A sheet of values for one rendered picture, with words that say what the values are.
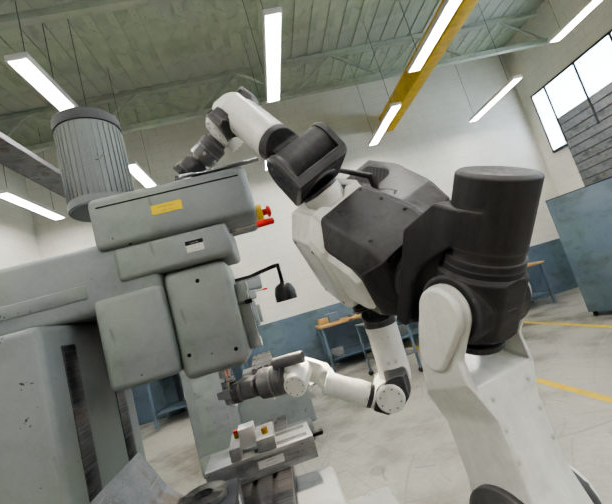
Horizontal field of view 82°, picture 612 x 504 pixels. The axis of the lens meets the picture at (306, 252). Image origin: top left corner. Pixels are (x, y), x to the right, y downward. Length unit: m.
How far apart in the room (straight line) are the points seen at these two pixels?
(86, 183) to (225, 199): 0.42
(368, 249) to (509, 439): 0.36
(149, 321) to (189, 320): 0.11
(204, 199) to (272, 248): 6.71
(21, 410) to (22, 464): 0.12
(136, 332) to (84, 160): 0.55
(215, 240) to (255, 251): 6.71
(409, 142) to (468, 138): 1.50
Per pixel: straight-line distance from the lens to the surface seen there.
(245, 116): 0.87
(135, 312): 1.11
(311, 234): 0.73
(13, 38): 7.29
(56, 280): 1.22
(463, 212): 0.54
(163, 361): 1.09
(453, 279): 0.57
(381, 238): 0.66
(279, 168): 0.74
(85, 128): 1.34
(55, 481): 1.12
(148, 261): 1.11
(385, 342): 1.01
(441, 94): 10.13
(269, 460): 1.30
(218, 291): 1.07
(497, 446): 0.66
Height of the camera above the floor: 1.44
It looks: 8 degrees up
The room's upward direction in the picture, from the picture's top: 16 degrees counter-clockwise
